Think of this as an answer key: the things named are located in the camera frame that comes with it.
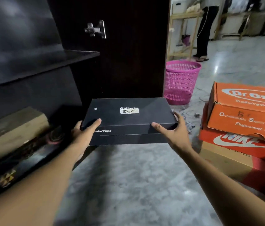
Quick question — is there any tan cardboard shoe box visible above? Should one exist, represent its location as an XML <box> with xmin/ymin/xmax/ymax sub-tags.
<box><xmin>0</xmin><ymin>106</ymin><xmax>51</xmax><ymax>165</ymax></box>

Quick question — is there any person's right forearm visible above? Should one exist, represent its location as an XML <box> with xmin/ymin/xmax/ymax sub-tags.
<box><xmin>180</xmin><ymin>147</ymin><xmax>265</xmax><ymax>226</ymax></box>

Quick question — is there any black Onitsuka Tiger box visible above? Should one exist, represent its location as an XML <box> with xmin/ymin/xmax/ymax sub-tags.
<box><xmin>80</xmin><ymin>97</ymin><xmax>179</xmax><ymax>146</ymax></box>

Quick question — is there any person's left forearm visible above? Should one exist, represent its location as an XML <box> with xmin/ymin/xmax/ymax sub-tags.
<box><xmin>0</xmin><ymin>148</ymin><xmax>86</xmax><ymax>226</ymax></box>

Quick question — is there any red shoe box white tick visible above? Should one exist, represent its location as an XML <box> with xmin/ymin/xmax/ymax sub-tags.
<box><xmin>198</xmin><ymin>102</ymin><xmax>265</xmax><ymax>163</ymax></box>

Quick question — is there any dark wooden cabinet door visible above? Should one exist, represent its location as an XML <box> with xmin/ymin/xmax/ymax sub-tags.
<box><xmin>102</xmin><ymin>0</ymin><xmax>171</xmax><ymax>101</ymax></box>

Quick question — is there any pink plastic waste basket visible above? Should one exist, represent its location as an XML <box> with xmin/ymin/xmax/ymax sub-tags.
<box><xmin>164</xmin><ymin>60</ymin><xmax>202</xmax><ymax>105</ymax></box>

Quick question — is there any person's right hand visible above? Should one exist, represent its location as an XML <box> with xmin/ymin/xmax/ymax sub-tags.
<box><xmin>151</xmin><ymin>111</ymin><xmax>193</xmax><ymax>154</ymax></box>

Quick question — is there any orange Dr Osha box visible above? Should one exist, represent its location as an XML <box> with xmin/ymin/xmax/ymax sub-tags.
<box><xmin>207</xmin><ymin>82</ymin><xmax>265</xmax><ymax>146</ymax></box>

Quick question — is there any light wooden rack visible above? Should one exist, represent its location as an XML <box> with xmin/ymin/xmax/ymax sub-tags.
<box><xmin>166</xmin><ymin>0</ymin><xmax>205</xmax><ymax>62</ymax></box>
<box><xmin>213</xmin><ymin>10</ymin><xmax>252</xmax><ymax>41</ymax></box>

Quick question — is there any black patterned shoe box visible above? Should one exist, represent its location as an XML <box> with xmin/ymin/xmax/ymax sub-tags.
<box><xmin>0</xmin><ymin>126</ymin><xmax>86</xmax><ymax>205</ymax></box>

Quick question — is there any tan and red Skechers box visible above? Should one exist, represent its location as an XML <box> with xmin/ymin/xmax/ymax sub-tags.
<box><xmin>199</xmin><ymin>140</ymin><xmax>265</xmax><ymax>203</ymax></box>

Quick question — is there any small purple bucket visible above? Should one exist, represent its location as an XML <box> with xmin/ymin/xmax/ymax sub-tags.
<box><xmin>181</xmin><ymin>34</ymin><xmax>191</xmax><ymax>46</ymax></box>

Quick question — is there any white storage box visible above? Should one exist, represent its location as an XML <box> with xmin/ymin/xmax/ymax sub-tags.
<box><xmin>172</xmin><ymin>1</ymin><xmax>189</xmax><ymax>14</ymax></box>

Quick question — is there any person's left hand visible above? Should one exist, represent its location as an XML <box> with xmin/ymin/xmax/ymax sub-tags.
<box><xmin>71</xmin><ymin>118</ymin><xmax>102</xmax><ymax>163</ymax></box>

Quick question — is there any dark wooden cabinet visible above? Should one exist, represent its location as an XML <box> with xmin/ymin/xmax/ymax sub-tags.
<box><xmin>0</xmin><ymin>0</ymin><xmax>105</xmax><ymax>205</ymax></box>

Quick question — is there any silver metal cabinet hinge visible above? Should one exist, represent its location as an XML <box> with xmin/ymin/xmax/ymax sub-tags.
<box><xmin>85</xmin><ymin>20</ymin><xmax>106</xmax><ymax>40</ymax></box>

